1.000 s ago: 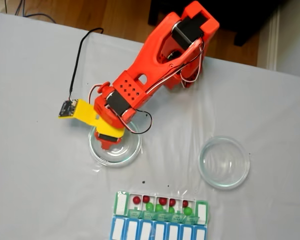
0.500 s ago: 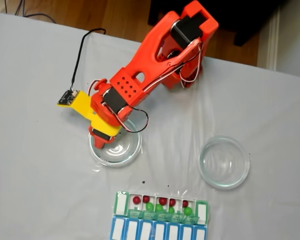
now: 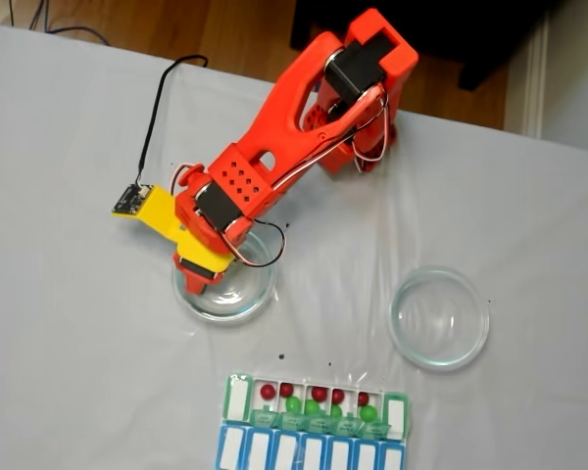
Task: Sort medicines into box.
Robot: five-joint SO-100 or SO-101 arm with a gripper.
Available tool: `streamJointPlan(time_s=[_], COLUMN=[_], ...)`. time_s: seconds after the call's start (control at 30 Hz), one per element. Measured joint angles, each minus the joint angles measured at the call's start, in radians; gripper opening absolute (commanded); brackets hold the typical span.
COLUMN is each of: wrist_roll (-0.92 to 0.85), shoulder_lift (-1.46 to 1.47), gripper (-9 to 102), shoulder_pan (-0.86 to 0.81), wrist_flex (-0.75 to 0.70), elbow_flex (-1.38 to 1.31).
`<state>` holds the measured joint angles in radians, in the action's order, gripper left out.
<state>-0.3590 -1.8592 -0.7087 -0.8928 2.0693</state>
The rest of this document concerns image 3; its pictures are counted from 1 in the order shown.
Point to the red round pill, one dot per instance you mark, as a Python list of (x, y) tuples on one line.
[(267, 390), (338, 395), (363, 399), (318, 393), (286, 390)]

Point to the green round pill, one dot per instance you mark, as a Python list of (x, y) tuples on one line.
[(369, 413), (312, 407), (336, 411), (292, 404)]

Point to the weekly pill organizer box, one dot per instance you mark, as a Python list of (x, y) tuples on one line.
[(237, 399)]

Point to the clear glass dish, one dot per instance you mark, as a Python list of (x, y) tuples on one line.
[(245, 306), (465, 303)]

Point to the dark wooden furniture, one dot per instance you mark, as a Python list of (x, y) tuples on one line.
[(470, 29)]

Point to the white door trim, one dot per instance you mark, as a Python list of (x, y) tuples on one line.
[(534, 88)]

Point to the black camera circuit board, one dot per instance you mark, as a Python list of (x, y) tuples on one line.
[(130, 199)]

